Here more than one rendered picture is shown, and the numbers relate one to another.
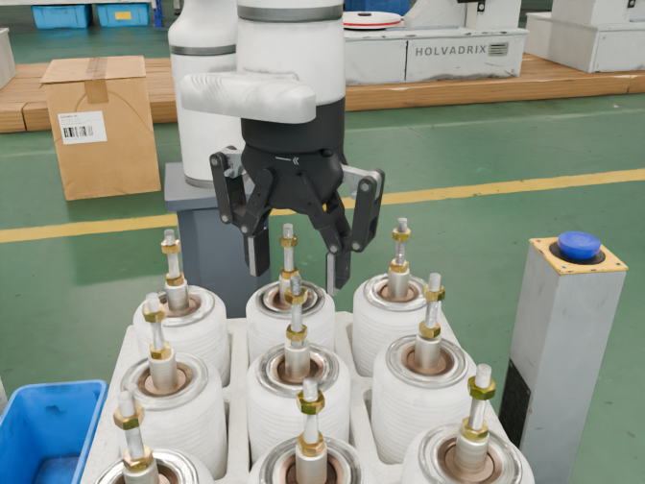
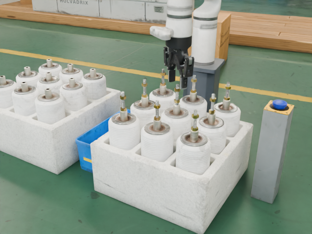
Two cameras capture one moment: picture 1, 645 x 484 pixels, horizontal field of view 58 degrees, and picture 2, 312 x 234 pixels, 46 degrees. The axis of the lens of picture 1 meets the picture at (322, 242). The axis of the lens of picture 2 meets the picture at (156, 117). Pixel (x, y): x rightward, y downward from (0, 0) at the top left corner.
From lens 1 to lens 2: 0.73 m
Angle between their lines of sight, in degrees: 33
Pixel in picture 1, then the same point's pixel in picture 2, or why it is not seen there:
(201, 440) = (146, 121)
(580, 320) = (271, 129)
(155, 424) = (136, 111)
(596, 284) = (276, 117)
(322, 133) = (178, 44)
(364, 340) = not seen: hidden behind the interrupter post
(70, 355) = not seen: hidden behind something
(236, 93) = (156, 31)
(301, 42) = (174, 22)
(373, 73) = not seen: outside the picture
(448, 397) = (207, 130)
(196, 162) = (193, 55)
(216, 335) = (168, 103)
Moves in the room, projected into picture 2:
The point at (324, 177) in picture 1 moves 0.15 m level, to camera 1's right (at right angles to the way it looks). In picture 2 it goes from (180, 56) to (228, 67)
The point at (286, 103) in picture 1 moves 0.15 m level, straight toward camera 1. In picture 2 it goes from (161, 35) to (126, 48)
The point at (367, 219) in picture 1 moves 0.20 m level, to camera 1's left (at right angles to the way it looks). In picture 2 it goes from (185, 68) to (131, 55)
